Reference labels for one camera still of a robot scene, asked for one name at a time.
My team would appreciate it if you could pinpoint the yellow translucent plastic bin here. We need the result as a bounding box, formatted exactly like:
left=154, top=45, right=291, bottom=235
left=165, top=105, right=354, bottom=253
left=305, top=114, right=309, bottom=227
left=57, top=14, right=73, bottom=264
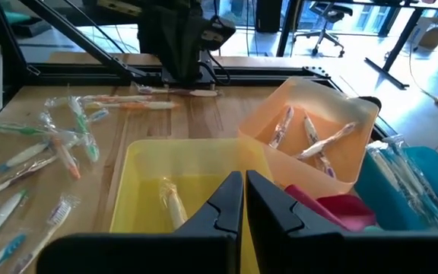
left=109, top=137, right=275, bottom=274

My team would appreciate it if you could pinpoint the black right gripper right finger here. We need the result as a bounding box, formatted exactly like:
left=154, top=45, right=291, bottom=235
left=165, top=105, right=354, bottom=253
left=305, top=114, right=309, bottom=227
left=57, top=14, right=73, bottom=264
left=246, top=170, right=438, bottom=274

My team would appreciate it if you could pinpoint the orange translucent plastic bin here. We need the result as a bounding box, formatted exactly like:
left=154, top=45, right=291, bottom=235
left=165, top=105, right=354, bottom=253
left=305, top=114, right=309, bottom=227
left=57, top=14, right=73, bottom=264
left=237, top=75, right=380, bottom=199

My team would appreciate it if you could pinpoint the black desk leg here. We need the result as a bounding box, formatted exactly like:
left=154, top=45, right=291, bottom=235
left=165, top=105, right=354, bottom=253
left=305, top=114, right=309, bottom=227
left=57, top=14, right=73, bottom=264
left=275, top=0, right=300, bottom=58
left=382, top=7, right=426, bottom=73

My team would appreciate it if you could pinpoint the blue opaque plastic bin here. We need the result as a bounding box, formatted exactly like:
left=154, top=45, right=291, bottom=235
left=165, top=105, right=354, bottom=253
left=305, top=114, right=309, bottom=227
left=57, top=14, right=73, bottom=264
left=354, top=146, right=438, bottom=231

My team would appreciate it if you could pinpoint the brown cardboard box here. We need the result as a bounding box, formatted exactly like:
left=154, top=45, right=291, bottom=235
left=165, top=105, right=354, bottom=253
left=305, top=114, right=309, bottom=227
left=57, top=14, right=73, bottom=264
left=408, top=15, right=438, bottom=50

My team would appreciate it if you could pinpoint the pink plastic bin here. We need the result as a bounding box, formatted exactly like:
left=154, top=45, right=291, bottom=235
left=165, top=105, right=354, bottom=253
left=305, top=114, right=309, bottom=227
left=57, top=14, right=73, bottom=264
left=285, top=184, right=378, bottom=233

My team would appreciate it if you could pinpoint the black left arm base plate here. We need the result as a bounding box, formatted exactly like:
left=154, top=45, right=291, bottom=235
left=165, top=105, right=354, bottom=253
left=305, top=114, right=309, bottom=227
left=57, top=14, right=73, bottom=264
left=160, top=49, right=221, bottom=87

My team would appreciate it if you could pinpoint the green toothbrush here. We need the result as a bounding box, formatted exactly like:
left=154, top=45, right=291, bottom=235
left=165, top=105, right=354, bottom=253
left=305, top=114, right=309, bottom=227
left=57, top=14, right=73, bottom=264
left=0, top=189, right=29, bottom=260
left=68, top=94, right=101, bottom=164
left=0, top=120, right=76, bottom=144

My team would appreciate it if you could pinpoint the teal plastic object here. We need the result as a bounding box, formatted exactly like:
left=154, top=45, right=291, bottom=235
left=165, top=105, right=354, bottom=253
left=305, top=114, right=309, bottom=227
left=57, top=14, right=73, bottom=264
left=4, top=10, right=33, bottom=26

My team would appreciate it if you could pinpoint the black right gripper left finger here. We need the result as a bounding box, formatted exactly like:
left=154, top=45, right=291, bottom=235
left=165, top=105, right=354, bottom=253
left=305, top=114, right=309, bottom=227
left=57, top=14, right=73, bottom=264
left=36, top=170, right=244, bottom=274

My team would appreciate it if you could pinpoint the purple toothbrush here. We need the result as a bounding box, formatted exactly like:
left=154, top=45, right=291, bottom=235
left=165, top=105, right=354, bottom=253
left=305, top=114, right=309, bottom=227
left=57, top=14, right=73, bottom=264
left=11, top=194, right=81, bottom=274
left=294, top=121, right=357, bottom=161

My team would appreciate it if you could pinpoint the dark flat floor bar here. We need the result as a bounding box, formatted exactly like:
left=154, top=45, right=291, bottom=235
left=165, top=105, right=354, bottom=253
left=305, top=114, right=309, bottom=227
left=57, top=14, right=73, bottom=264
left=363, top=56, right=411, bottom=91

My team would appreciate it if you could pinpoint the black table clamp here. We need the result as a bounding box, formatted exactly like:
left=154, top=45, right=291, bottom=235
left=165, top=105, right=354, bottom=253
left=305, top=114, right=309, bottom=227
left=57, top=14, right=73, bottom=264
left=357, top=95, right=382, bottom=112

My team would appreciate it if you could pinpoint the black office chair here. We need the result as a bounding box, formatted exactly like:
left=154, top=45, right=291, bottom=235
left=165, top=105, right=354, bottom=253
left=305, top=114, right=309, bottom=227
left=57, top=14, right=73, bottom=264
left=293, top=1, right=354, bottom=59

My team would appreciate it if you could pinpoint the black diagonal rig beam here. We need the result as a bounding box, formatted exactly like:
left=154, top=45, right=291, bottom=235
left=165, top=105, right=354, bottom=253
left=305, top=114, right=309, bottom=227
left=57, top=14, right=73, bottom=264
left=19, top=0, right=150, bottom=79

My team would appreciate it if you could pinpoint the black computer tower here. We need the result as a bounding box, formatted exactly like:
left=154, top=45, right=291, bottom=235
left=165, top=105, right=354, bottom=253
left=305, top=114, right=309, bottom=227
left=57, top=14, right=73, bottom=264
left=255, top=0, right=283, bottom=33

